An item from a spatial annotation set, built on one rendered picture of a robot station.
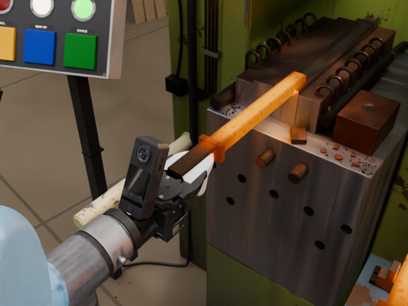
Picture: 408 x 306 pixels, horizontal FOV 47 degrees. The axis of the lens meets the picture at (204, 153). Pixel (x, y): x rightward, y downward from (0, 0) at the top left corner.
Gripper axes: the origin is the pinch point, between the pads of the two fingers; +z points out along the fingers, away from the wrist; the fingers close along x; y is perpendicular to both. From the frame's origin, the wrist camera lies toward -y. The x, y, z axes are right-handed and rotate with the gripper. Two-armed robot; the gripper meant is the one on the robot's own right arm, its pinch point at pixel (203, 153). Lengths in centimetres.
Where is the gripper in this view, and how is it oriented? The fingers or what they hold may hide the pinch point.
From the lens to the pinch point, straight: 77.2
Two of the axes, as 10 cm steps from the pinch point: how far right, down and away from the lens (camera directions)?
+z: 6.1, -4.9, 6.3
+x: 7.9, 3.7, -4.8
